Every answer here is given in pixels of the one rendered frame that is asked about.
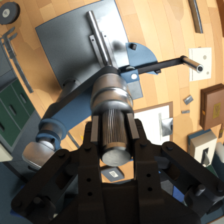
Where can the white box black slot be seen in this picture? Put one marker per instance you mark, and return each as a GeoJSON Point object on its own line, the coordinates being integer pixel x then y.
{"type": "Point", "coordinates": [203, 141]}

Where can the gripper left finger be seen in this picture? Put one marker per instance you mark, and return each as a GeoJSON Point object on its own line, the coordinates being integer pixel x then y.
{"type": "Point", "coordinates": [87, 166]}

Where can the small grey steel bar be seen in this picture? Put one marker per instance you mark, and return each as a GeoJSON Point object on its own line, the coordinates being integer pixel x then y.
{"type": "Point", "coordinates": [185, 111]}

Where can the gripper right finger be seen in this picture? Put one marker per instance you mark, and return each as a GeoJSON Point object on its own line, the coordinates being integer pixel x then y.
{"type": "Point", "coordinates": [145, 166]}

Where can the blue sector plate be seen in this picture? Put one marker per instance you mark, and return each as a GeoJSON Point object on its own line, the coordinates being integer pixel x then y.
{"type": "Point", "coordinates": [141, 56]}

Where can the black round disc grey label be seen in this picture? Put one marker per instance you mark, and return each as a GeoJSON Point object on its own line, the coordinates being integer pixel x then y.
{"type": "Point", "coordinates": [8, 13]}

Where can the grey steel ruler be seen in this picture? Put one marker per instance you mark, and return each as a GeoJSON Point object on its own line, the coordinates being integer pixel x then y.
{"type": "Point", "coordinates": [196, 15]}

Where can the grey box white label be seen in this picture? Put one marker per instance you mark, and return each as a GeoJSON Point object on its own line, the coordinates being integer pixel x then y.
{"type": "Point", "coordinates": [112, 174]}

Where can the brown brush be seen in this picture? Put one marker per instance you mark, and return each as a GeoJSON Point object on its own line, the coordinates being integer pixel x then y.
{"type": "Point", "coordinates": [221, 131]}

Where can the brown clipboard white paper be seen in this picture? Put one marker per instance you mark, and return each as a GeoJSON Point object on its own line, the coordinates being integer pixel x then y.
{"type": "Point", "coordinates": [150, 120]}

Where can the beige box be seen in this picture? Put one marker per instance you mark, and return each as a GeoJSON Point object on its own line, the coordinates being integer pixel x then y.
{"type": "Point", "coordinates": [4, 153]}

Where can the green drawer cabinet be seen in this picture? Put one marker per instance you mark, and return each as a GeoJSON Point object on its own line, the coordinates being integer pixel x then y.
{"type": "Point", "coordinates": [12, 108]}

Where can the blue clamp block white dot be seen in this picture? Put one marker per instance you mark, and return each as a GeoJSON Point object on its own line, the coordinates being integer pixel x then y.
{"type": "Point", "coordinates": [130, 77]}

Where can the grey steel base plate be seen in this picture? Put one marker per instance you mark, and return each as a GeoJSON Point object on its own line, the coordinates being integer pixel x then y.
{"type": "Point", "coordinates": [70, 38]}

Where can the steel V cradle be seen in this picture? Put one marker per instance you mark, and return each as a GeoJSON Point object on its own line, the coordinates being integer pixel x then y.
{"type": "Point", "coordinates": [109, 49]}

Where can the knurled steel ratchet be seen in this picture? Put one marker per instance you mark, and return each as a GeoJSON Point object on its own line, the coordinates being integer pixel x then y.
{"type": "Point", "coordinates": [113, 133]}

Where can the steel gauge pin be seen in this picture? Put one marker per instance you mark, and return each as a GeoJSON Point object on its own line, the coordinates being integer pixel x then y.
{"type": "Point", "coordinates": [98, 36]}

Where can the steel micrometer thimble barrel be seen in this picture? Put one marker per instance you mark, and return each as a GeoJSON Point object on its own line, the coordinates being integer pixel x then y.
{"type": "Point", "coordinates": [110, 91]}

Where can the brown box yellow label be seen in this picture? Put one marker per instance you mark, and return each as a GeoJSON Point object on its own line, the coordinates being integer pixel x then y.
{"type": "Point", "coordinates": [213, 106]}

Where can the white paper card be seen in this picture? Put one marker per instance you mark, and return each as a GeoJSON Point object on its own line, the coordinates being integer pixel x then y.
{"type": "Point", "coordinates": [201, 64]}

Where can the blue micrometer frame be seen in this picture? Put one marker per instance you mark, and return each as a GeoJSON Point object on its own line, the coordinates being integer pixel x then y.
{"type": "Point", "coordinates": [73, 110]}

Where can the small grey steel block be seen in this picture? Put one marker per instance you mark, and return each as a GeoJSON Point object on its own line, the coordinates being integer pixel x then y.
{"type": "Point", "coordinates": [188, 100]}

